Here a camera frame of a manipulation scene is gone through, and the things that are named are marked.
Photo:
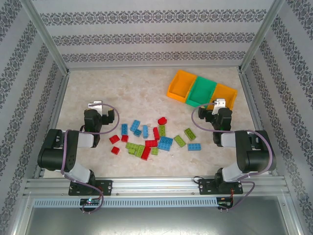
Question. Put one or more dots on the green plastic bin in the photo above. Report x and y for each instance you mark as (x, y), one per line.
(200, 93)

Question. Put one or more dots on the small red lego brick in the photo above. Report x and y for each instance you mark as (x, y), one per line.
(124, 138)
(115, 150)

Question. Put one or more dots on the orange plastic bin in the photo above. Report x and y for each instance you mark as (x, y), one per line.
(225, 94)
(179, 85)

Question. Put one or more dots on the small green lego brick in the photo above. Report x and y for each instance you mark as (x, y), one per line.
(154, 151)
(132, 152)

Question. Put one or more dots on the large blue lego brick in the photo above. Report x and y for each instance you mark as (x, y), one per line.
(165, 143)

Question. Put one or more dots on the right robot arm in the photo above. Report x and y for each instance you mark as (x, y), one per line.
(259, 156)

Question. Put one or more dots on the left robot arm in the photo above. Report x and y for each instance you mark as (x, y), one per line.
(51, 156)

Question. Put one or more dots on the left circuit board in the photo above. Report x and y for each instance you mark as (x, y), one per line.
(90, 201)

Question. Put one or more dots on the circuit board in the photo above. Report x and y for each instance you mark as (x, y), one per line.
(90, 201)
(225, 203)

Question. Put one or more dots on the right circuit board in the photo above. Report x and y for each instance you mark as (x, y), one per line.
(225, 203)

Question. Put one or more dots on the grey metal sheet panel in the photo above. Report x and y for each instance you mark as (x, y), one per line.
(156, 220)

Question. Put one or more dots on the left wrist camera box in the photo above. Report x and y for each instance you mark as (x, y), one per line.
(96, 106)

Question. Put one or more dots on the aluminium side rail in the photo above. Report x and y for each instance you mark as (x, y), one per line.
(60, 98)
(250, 98)

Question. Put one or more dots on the aluminium back rail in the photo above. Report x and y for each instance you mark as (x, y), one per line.
(154, 67)

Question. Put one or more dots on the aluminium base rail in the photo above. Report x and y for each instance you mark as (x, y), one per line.
(156, 183)

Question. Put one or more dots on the aluminium frame post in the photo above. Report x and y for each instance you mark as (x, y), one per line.
(46, 36)
(261, 36)

